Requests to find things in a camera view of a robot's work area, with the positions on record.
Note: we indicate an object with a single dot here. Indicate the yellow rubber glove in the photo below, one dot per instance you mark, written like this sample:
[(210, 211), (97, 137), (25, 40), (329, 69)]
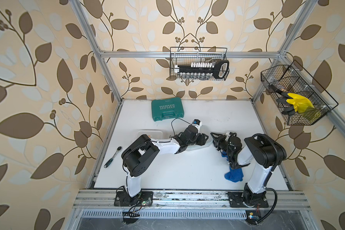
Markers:
[(300, 103)]

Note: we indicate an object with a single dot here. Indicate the black wire basket right wall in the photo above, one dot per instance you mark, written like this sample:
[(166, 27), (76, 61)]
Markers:
[(294, 78)]

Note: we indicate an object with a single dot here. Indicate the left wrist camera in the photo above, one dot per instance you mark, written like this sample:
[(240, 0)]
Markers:
[(197, 123)]

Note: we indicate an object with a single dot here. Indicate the blue cleaning cloth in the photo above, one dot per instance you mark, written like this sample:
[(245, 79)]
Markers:
[(234, 175)]

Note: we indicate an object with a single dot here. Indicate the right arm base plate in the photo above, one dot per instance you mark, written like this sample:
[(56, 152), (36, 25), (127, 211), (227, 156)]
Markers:
[(246, 199)]

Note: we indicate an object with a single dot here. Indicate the black handled pliers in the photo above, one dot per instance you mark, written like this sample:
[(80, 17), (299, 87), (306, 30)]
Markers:
[(288, 108)]

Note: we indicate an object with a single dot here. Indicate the clear lunch box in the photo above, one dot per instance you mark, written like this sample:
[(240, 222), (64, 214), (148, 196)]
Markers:
[(203, 141), (153, 134)]

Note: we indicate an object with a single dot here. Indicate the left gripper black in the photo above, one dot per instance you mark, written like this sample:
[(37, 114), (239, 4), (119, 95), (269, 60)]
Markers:
[(201, 139)]

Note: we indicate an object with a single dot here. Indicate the black socket set holder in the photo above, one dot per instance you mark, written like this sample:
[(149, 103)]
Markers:
[(215, 70)]

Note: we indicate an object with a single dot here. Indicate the green plastic tool case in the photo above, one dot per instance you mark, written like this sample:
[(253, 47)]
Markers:
[(167, 109)]

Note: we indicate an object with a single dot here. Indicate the aluminium front rail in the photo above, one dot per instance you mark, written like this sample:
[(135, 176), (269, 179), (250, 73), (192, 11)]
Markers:
[(189, 199)]

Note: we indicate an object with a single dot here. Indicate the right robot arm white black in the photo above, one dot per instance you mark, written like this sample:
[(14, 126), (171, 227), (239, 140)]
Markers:
[(260, 148)]

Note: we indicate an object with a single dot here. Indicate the black wire basket back wall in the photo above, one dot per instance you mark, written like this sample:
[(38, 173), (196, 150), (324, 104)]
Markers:
[(186, 55)]

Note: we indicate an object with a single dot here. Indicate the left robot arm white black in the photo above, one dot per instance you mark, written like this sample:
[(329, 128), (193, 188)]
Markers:
[(137, 158)]

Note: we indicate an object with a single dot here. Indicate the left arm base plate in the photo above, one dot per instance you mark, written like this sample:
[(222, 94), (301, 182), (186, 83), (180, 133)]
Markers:
[(133, 198)]

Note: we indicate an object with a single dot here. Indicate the black wire basket wall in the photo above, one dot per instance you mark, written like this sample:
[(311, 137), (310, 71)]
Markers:
[(294, 78), (186, 55)]

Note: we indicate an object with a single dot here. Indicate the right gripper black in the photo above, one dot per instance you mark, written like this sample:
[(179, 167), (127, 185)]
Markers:
[(221, 138)]

